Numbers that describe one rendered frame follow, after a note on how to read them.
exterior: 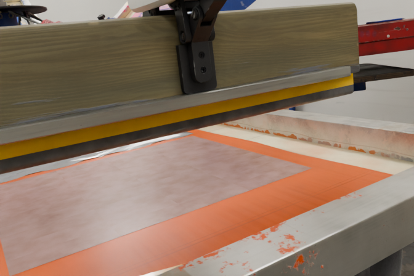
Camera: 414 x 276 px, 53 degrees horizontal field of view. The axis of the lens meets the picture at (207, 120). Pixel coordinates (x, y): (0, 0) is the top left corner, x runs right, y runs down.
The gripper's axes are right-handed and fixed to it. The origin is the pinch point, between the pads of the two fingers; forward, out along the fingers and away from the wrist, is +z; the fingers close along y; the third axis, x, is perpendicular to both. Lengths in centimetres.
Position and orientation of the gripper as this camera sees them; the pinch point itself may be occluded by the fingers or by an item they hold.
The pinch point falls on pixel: (186, 67)
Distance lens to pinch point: 36.2
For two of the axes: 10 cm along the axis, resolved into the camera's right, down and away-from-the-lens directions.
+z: 1.2, 9.8, 1.9
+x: 8.5, -2.0, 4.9
